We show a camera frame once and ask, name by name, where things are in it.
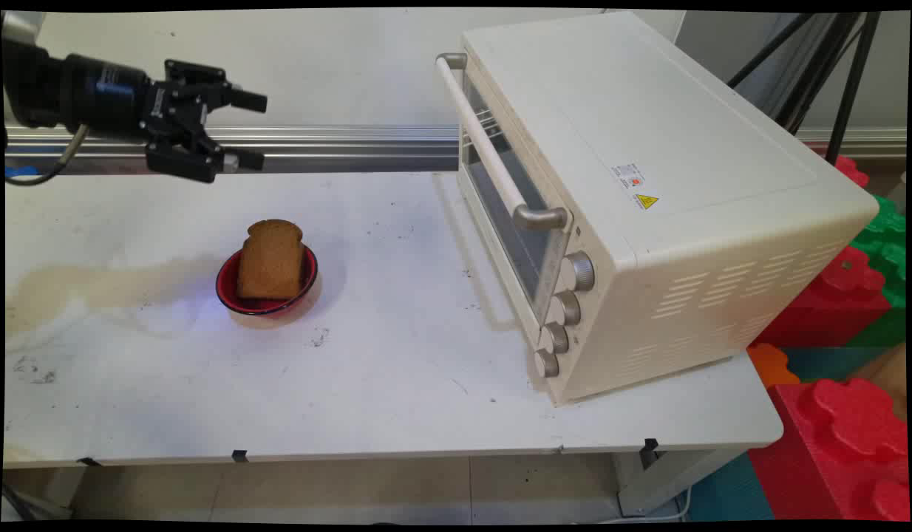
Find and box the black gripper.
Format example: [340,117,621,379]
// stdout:
[59,53,268,184]

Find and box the glass oven door with handle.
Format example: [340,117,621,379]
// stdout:
[435,52,575,348]

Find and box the brown bread slice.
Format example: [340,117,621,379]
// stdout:
[236,219,306,301]

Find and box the red bowl with dark rim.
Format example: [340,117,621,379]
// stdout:
[216,245,319,317]

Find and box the white info label sticker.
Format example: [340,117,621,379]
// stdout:
[611,163,646,191]

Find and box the cream toaster oven body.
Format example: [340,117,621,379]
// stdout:
[460,11,879,407]

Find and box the white table leg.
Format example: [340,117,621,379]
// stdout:
[613,446,749,518]

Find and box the orange foam piece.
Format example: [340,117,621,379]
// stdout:
[746,343,801,389]

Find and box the teal foam mat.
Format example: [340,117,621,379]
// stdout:
[684,347,890,522]

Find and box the small red foam piece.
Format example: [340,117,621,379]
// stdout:
[833,155,871,189]

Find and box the black tripod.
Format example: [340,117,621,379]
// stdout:
[726,11,882,167]

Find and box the green foam block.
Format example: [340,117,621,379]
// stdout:
[846,194,908,348]

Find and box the large red foam block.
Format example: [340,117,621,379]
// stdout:
[748,377,911,522]

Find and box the aluminium rail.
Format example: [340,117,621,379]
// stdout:
[5,124,908,175]

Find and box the white floor cable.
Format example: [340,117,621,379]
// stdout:
[574,484,693,525]

